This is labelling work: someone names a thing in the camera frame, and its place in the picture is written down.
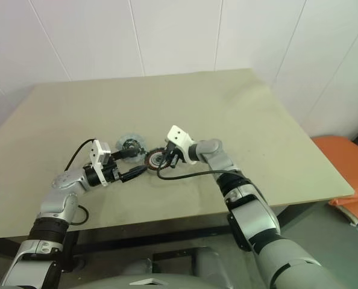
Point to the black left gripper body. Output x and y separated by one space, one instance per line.
111 173

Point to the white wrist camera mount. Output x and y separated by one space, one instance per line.
179 135
97 156

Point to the black rectangular frame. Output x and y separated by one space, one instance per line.
173 254

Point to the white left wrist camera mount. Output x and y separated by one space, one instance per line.
97 156

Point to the orange chair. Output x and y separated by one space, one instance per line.
341 156

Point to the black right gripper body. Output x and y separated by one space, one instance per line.
176 152

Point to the grey rounded hump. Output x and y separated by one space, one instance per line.
138 266

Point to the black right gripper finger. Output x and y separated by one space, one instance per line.
166 157
173 163

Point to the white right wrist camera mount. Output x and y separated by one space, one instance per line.
179 135

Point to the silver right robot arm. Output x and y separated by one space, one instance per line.
215 156

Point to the black table frame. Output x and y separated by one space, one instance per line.
167 231

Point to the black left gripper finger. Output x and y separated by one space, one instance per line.
121 154
132 174

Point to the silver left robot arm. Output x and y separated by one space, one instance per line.
58 204

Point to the grey robot torso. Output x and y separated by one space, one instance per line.
197 281

